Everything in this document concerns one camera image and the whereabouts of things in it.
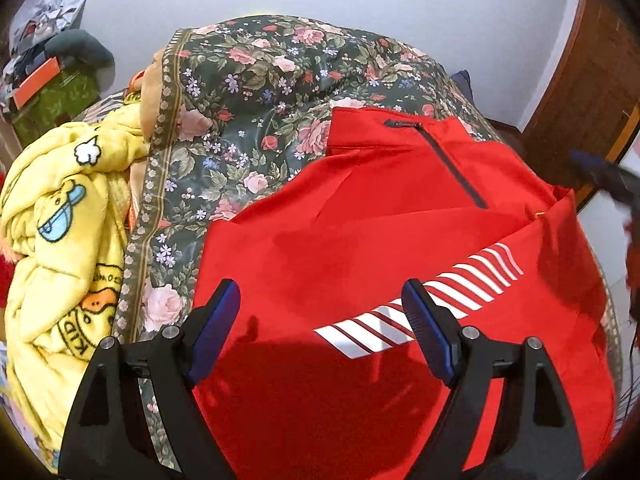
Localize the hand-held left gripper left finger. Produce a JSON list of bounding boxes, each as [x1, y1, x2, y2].
[[57, 279, 242, 480]]

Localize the pile of clothes and bags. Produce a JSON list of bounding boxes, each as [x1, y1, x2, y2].
[[0, 0, 88, 111]]

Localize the yellow cartoon print blanket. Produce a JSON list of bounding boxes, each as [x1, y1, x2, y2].
[[0, 120, 151, 476]]

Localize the brown wooden door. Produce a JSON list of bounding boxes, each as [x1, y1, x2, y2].
[[520, 0, 640, 211]]

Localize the striped bedsheet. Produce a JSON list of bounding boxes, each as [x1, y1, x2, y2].
[[75, 89, 127, 122]]

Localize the dark blue bag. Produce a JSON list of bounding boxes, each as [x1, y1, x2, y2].
[[450, 70, 473, 98]]

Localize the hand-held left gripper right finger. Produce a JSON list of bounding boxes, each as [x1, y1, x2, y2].
[[401, 279, 587, 480]]

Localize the green cloth covered cabinet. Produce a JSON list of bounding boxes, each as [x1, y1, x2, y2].
[[10, 67, 101, 148]]

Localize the red zip jacket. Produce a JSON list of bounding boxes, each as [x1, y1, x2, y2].
[[190, 106, 617, 480]]

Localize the orange box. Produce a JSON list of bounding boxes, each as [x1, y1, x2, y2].
[[14, 56, 62, 110]]

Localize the dark floral blanket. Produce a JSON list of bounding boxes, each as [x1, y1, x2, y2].
[[112, 14, 626, 468]]

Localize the grey pillow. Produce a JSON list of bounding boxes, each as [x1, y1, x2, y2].
[[45, 29, 116, 83]]

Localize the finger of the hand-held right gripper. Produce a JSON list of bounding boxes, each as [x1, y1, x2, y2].
[[570, 149, 640, 207]]

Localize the red plush toy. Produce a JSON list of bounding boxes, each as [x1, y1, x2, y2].
[[0, 255, 15, 306]]

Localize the white heart print sliding door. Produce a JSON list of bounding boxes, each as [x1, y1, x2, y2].
[[575, 130, 640, 321]]

